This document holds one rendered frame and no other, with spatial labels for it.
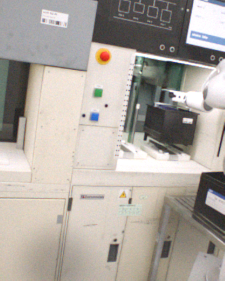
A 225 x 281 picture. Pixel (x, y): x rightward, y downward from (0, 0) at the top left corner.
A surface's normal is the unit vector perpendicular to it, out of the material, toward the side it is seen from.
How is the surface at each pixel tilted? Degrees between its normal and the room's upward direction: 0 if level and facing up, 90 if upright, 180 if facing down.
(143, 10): 90
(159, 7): 90
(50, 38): 90
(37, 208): 90
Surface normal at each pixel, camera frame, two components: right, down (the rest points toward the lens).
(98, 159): 0.36, 0.23
